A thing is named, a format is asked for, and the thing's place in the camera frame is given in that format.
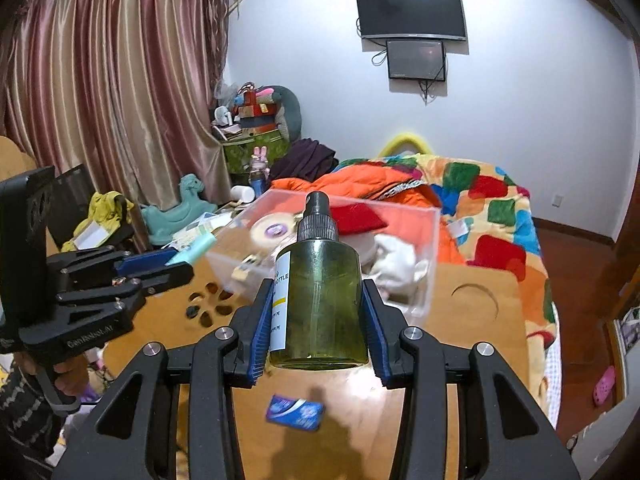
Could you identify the yellow curved cushion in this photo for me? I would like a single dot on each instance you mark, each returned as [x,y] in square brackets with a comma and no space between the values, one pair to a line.
[405,139]

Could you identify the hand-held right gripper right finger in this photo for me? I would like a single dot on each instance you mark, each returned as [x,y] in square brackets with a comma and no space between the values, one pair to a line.
[373,332]

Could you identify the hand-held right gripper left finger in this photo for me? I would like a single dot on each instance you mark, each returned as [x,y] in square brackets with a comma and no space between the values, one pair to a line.
[260,332]

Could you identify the yellow cloth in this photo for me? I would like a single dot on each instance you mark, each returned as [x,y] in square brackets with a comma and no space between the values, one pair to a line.
[102,210]

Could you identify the white cup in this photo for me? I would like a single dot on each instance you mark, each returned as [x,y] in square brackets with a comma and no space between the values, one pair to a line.
[242,194]

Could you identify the teal rocking horse toy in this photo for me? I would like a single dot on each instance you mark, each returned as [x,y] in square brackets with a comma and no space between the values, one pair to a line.
[175,210]

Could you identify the pink slipper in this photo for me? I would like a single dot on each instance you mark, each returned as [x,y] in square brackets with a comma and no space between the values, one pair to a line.
[604,385]

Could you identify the pink rabbit bottle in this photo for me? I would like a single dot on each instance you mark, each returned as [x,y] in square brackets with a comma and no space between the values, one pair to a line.
[258,170]

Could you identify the white cloth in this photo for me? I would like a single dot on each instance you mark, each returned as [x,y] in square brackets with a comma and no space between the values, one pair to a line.
[395,260]

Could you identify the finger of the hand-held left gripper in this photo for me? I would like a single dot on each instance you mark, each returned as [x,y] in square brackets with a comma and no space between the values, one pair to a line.
[167,276]
[145,260]

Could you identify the black chair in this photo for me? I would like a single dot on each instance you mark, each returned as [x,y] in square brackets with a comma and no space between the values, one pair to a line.
[75,185]

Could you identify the black wall television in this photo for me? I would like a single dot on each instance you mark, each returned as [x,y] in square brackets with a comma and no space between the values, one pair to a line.
[410,10]

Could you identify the person's left hand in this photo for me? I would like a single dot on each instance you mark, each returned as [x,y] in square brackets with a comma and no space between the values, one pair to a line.
[70,377]

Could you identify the person's left forearm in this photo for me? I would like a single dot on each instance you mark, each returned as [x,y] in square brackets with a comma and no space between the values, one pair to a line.
[25,410]

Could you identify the pile of stuffed toys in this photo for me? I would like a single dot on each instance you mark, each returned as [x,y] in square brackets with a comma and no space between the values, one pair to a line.
[270,105]

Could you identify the green patterned box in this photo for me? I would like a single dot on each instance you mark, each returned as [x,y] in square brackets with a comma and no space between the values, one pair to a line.
[255,152]

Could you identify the clear plastic storage box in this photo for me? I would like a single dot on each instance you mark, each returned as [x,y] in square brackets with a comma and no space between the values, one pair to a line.
[420,280]

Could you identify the blue packet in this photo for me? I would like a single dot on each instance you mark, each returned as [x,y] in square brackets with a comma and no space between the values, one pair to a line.
[295,411]

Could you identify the green spray bottle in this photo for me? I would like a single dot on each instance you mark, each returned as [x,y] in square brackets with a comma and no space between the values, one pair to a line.
[320,300]

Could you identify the dark purple clothing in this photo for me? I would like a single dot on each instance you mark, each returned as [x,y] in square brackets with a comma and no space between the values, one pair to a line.
[305,160]

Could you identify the wooden chair back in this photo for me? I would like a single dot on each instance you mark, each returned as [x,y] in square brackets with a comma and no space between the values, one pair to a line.
[15,157]

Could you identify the orange jacket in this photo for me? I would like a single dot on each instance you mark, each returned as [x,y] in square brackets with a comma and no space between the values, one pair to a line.
[370,180]

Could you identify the small wall monitor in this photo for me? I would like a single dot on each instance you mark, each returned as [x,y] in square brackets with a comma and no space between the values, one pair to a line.
[415,60]

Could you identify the small white fan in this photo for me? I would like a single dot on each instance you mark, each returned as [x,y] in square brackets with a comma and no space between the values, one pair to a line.
[223,116]

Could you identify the red cloth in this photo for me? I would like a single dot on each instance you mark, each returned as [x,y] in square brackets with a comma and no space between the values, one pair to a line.
[357,220]

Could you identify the wooden desktop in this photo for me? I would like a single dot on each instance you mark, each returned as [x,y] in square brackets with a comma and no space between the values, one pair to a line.
[480,310]

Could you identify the pink striped curtain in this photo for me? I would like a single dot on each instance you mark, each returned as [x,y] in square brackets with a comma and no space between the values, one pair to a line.
[115,85]

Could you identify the cream round tape roll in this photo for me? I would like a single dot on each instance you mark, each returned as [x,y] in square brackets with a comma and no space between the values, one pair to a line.
[272,230]

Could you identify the colourful patchwork blanket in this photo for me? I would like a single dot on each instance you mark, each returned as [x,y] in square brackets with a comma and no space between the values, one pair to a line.
[500,220]

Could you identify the white wall socket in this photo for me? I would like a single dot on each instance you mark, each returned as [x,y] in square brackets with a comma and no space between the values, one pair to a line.
[555,200]

